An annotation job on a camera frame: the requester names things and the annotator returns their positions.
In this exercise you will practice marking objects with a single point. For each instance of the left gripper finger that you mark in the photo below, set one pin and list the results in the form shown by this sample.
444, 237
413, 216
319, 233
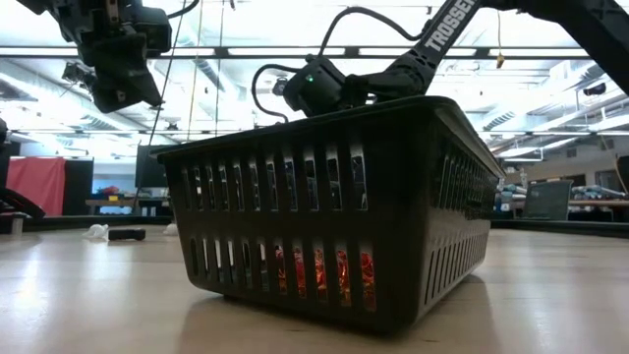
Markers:
123, 78

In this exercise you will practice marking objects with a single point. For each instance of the white wrappers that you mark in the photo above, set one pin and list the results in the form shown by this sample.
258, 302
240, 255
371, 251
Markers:
97, 231

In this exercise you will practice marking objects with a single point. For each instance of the black slotted plastic basket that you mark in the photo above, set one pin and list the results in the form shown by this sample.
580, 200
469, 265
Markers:
403, 221

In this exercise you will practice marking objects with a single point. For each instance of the white plastic ghost figure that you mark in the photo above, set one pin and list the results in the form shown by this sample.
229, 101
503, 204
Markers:
171, 229

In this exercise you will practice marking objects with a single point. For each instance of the red packets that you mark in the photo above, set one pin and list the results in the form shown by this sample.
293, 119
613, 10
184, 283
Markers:
281, 268

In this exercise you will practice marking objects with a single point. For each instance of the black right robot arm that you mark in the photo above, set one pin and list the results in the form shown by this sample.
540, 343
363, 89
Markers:
447, 24

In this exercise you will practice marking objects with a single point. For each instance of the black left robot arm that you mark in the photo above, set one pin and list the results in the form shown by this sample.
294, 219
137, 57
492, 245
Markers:
37, 4

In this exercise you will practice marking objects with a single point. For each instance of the black overhead crossbeam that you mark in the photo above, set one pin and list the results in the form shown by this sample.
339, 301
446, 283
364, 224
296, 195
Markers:
353, 51

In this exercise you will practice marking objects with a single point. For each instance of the black monitor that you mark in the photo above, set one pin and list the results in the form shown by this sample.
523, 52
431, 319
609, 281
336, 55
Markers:
147, 169

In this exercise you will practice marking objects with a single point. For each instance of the black partition panel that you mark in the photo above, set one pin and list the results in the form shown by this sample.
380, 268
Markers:
78, 187

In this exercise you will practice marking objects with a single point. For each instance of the red panel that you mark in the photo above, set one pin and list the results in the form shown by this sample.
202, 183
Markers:
37, 184

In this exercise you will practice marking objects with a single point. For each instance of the dark mesh office chair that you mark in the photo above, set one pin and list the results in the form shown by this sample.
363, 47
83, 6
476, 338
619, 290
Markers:
548, 199

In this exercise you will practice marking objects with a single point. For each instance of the black ceiling device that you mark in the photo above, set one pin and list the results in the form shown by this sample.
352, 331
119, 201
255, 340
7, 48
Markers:
594, 89

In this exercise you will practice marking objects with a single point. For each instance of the black overhead camera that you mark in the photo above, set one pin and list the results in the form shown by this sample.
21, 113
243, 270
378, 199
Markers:
279, 86

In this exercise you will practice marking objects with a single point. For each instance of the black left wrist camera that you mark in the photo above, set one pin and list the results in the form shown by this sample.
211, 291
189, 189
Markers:
152, 29

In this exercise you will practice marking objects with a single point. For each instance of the black aluminium table frame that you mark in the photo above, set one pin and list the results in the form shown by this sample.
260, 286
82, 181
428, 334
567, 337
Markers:
565, 227

